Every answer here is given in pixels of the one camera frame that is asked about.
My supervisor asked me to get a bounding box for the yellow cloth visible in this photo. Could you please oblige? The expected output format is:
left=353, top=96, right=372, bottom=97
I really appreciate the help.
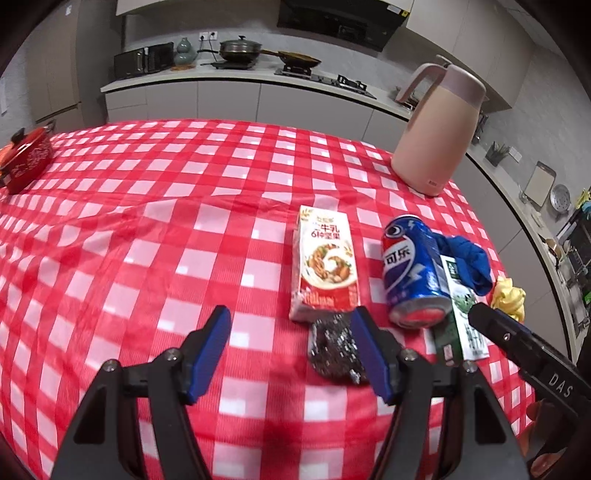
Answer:
left=490, top=276, right=527, bottom=322

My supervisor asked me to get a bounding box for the dark wok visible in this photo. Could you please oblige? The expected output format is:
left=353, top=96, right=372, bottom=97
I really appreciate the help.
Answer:
left=261, top=50, right=321, bottom=66

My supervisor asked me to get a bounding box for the black gas stove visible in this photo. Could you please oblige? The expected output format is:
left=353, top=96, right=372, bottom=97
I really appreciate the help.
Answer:
left=276, top=66, right=377, bottom=99

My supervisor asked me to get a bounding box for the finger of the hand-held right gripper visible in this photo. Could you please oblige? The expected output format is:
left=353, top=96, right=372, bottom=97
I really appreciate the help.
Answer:
left=468, top=302, right=591, bottom=416

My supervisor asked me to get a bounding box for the steel wool scourer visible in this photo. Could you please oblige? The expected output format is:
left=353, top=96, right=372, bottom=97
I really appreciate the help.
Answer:
left=308, top=313, right=370, bottom=385

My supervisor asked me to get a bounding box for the white cutting board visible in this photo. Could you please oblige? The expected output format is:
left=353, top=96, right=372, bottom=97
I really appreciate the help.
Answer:
left=524, top=161, right=557, bottom=208

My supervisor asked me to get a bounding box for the blue soda can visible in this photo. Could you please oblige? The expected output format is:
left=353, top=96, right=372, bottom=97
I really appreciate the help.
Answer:
left=381, top=215, right=454, bottom=329

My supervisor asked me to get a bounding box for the grey refrigerator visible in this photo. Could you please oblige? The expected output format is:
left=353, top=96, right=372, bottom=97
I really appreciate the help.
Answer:
left=0, top=0, right=84, bottom=132

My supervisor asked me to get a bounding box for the green and white carton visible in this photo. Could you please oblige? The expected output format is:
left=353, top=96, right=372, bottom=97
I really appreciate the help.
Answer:
left=434, top=254, right=490, bottom=365

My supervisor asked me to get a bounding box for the dark utensil holder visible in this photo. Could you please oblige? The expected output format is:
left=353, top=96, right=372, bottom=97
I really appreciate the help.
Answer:
left=486, top=142, right=511, bottom=167

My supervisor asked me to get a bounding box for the red pot with lid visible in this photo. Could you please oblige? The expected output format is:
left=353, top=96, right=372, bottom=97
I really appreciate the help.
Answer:
left=0, top=121, right=54, bottom=195

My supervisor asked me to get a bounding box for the hanging utensil rack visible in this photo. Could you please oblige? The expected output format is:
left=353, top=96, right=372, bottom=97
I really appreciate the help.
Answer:
left=471, top=111, right=488, bottom=146

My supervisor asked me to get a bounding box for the black toaster oven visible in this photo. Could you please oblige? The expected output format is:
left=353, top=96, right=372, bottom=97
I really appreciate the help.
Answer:
left=113, top=42, right=175, bottom=80

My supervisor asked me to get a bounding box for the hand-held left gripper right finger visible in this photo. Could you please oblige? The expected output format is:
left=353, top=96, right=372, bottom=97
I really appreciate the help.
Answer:
left=352, top=307, right=529, bottom=480

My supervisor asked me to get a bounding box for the white and red milk carton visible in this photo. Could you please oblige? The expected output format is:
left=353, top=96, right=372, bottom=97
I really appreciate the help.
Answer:
left=288, top=205, right=362, bottom=322

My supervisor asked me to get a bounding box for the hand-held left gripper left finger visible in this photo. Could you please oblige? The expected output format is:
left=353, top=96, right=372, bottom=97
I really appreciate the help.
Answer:
left=50, top=305, right=232, bottom=480

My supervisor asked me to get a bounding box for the pink thermos jug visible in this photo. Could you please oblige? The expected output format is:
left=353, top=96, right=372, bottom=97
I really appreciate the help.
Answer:
left=392, top=55, right=488, bottom=198

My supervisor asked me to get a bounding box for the steel colander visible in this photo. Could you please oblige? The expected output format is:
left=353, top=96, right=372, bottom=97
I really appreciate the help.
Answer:
left=549, top=184, right=573, bottom=213

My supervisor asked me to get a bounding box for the dish rack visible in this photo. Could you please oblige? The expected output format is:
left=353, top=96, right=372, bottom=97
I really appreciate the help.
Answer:
left=556, top=208, right=591, bottom=324

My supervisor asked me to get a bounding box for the blue cloth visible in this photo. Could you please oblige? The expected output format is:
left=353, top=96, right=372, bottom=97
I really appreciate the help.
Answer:
left=436, top=234, right=492, bottom=296

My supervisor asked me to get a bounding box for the dark cooking pot with lid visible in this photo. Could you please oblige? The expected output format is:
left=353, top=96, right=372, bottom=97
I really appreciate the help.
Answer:
left=219, top=35, right=263, bottom=63

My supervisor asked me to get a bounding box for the black range hood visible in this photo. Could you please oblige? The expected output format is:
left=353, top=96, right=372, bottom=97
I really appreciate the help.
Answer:
left=277, top=0, right=407, bottom=52

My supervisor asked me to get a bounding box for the grey ceramic vase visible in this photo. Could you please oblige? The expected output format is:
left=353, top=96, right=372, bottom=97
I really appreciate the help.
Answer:
left=174, top=37, right=197, bottom=70

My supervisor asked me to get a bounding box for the red checked tablecloth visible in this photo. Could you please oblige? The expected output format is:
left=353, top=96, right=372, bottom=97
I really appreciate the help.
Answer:
left=0, top=119, right=536, bottom=480

